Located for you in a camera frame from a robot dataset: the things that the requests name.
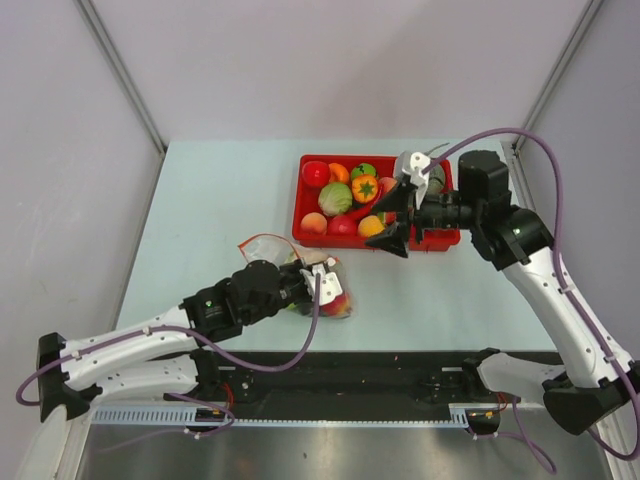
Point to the white cauliflower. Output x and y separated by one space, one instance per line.
315 257

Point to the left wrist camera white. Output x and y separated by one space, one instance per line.
323 285

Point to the green melon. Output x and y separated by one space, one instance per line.
437 177

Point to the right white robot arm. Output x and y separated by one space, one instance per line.
596 376

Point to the orange fruit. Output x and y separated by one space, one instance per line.
339 174

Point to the red plastic tray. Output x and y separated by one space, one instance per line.
306 200

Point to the red apple top left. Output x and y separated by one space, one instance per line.
315 174

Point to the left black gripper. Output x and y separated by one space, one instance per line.
294 268

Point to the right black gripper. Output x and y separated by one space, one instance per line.
395 240

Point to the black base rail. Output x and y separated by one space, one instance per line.
350 387

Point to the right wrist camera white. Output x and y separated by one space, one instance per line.
409 168

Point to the pink peach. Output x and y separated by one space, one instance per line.
386 184

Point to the red apple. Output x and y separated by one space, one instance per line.
315 174
342 225

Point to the red apple bottom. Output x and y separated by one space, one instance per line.
342 225

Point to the orange bell pepper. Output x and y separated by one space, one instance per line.
364 188

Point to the green cabbage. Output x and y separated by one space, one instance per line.
335 199

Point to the green bell pepper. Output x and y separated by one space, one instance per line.
363 169

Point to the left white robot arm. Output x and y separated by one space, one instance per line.
174 354

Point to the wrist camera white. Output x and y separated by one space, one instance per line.
409 168
323 285

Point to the red chili pepper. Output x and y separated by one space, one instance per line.
357 214

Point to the clear zip top bag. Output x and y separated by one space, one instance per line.
279 251

